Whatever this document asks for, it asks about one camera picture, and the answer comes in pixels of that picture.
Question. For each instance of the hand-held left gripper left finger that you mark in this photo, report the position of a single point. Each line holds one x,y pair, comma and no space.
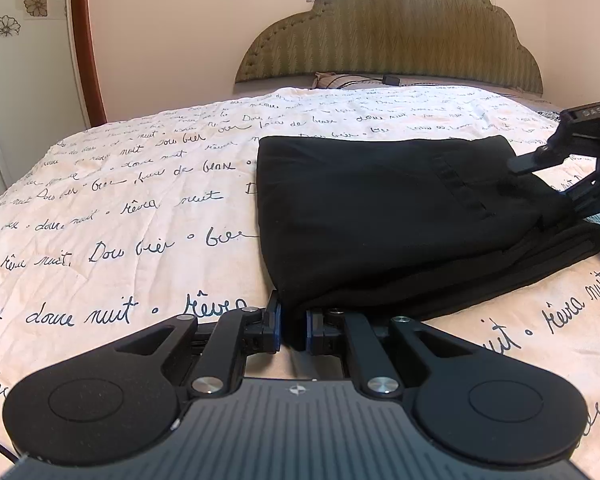
276,321

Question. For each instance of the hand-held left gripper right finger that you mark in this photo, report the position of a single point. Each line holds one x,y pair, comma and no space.
310,331

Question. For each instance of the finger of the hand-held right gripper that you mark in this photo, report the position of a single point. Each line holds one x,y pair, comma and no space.
540,159
595,190

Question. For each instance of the black pants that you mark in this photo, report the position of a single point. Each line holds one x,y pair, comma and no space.
390,220

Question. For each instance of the grey bed sheet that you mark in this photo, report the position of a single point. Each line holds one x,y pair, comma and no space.
460,86

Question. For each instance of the small black device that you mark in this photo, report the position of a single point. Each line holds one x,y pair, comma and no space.
391,79

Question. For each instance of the white script-printed blanket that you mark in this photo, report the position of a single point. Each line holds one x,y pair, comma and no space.
130,210

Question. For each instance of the green upholstered headboard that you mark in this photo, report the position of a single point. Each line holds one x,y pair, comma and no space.
390,35

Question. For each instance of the white floral door panel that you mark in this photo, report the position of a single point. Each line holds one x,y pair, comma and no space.
25,60

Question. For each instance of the brown wooden door frame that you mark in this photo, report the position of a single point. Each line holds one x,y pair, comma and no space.
87,50

